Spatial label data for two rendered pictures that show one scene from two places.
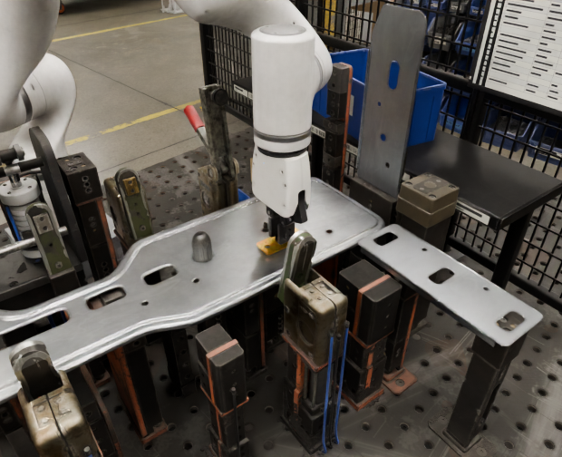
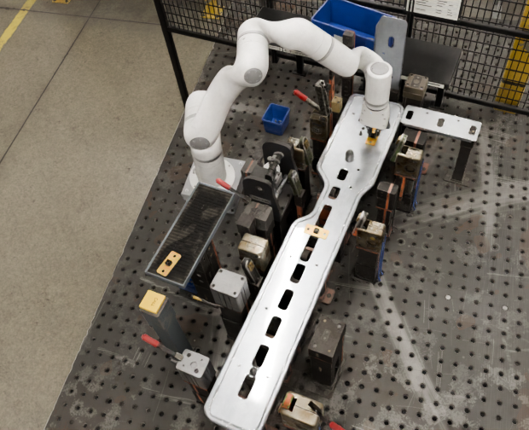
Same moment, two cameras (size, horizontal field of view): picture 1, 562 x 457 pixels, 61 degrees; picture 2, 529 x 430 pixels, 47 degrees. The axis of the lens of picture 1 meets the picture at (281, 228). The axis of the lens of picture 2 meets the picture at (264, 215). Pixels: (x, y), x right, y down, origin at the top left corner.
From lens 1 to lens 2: 1.68 m
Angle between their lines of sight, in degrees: 26
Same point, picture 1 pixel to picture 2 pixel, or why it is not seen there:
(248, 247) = (363, 146)
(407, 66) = (398, 38)
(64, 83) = not seen: hidden behind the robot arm
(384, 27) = (383, 24)
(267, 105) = (379, 96)
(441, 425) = (448, 177)
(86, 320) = (338, 203)
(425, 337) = not seen: hidden behind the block
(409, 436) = (438, 188)
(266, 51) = (380, 81)
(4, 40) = (224, 105)
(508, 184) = (441, 61)
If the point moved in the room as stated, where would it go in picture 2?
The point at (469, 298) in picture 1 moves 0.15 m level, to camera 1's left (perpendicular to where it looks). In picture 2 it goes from (456, 127) to (423, 145)
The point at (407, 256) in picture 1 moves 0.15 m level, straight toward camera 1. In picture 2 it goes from (423, 119) to (437, 148)
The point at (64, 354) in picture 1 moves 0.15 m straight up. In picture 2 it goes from (345, 216) to (346, 191)
